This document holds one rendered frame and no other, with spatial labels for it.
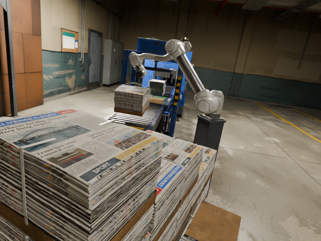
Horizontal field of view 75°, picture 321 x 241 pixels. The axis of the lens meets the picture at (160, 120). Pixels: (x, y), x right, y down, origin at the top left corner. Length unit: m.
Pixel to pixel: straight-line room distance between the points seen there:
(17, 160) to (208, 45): 10.46
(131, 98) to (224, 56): 9.10
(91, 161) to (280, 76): 11.30
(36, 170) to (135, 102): 1.59
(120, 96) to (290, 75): 10.34
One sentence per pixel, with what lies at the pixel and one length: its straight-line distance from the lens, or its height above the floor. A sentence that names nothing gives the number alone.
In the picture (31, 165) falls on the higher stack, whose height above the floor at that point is 1.26.
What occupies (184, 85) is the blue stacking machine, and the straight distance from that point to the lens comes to 5.59.
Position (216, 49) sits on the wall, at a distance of 10.79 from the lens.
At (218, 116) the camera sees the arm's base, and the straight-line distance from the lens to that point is 2.08.
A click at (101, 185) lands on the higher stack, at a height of 1.27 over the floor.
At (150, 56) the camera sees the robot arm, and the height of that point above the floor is 1.50.
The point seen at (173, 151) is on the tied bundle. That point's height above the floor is 1.06.
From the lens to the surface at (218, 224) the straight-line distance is 1.43.
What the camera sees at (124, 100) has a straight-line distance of 2.02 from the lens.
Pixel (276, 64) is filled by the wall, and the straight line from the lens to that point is 11.46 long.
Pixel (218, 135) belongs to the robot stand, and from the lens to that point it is 2.15.
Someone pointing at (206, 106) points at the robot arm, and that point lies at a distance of 1.80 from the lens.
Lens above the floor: 1.50
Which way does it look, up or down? 17 degrees down
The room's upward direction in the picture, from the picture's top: 8 degrees clockwise
